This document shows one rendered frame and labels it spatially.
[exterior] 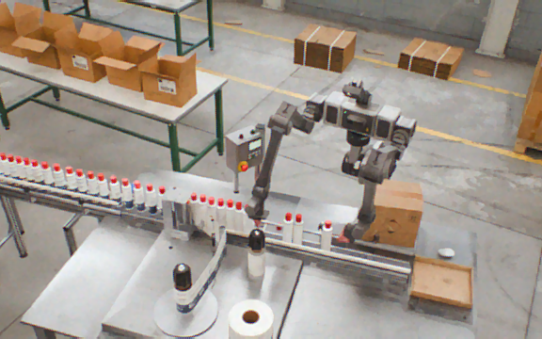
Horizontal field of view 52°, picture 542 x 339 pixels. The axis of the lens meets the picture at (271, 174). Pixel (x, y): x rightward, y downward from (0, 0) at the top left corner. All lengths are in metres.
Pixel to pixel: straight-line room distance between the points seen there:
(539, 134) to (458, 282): 2.92
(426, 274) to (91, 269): 1.76
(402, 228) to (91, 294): 1.65
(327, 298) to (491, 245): 2.10
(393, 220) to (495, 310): 1.39
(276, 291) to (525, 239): 2.57
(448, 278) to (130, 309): 1.63
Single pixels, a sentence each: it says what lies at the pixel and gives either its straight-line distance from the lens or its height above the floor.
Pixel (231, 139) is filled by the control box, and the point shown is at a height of 1.47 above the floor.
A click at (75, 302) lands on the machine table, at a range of 2.94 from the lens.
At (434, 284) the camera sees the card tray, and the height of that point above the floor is 0.83.
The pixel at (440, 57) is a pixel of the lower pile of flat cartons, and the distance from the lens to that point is 6.99.
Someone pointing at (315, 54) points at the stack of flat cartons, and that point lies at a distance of 6.79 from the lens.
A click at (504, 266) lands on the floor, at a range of 4.53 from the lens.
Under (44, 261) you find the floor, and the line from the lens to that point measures 4.43.
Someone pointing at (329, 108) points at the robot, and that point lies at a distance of 3.02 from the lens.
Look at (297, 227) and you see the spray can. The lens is 2.91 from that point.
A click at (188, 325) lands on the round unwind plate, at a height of 0.89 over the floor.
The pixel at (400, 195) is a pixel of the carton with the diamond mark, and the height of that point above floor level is 1.12.
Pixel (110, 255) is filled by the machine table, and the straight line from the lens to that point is 3.12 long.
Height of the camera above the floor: 2.98
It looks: 37 degrees down
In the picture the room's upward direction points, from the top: 2 degrees clockwise
